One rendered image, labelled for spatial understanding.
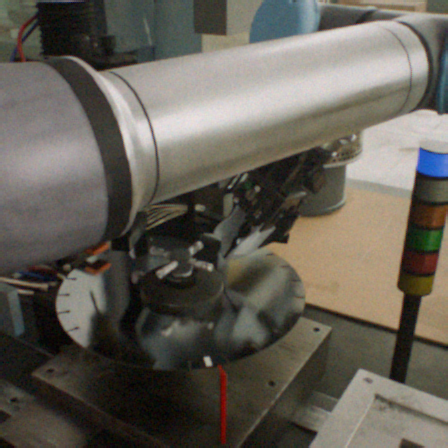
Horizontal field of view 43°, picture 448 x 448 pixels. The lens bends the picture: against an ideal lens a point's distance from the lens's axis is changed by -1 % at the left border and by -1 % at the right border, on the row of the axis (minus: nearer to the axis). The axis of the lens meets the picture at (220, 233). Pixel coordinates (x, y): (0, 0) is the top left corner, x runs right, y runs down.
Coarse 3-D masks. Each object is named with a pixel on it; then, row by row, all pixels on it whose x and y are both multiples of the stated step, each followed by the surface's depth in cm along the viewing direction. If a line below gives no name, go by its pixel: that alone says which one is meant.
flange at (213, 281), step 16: (192, 272) 76; (208, 272) 78; (144, 288) 75; (160, 288) 75; (176, 288) 74; (192, 288) 75; (208, 288) 75; (160, 304) 72; (176, 304) 72; (192, 304) 72; (208, 304) 73
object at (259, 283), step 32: (96, 256) 85; (128, 256) 85; (192, 256) 85; (256, 256) 85; (64, 288) 77; (96, 288) 77; (128, 288) 77; (224, 288) 77; (256, 288) 77; (288, 288) 77; (64, 320) 70; (96, 320) 70; (128, 320) 70; (160, 320) 70; (192, 320) 70; (224, 320) 70; (256, 320) 70; (288, 320) 70; (96, 352) 65; (128, 352) 65; (160, 352) 65; (192, 352) 65; (224, 352) 65; (256, 352) 65
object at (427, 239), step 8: (408, 224) 69; (408, 232) 69; (416, 232) 68; (424, 232) 68; (432, 232) 67; (440, 232) 68; (408, 240) 70; (416, 240) 69; (424, 240) 68; (432, 240) 68; (440, 240) 69; (416, 248) 69; (424, 248) 68; (432, 248) 69
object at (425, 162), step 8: (424, 144) 66; (432, 144) 66; (440, 144) 66; (424, 152) 64; (432, 152) 63; (440, 152) 63; (424, 160) 65; (432, 160) 64; (440, 160) 63; (416, 168) 66; (424, 168) 65; (432, 168) 64; (440, 168) 64; (432, 176) 64; (440, 176) 64
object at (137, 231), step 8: (136, 216) 79; (144, 216) 79; (136, 224) 77; (144, 224) 80; (128, 232) 74; (136, 232) 76; (144, 232) 79; (112, 240) 73; (120, 240) 73; (128, 240) 73; (136, 240) 76; (144, 240) 80; (112, 248) 74; (120, 248) 74; (128, 248) 74; (136, 248) 79; (144, 248) 80; (136, 256) 80
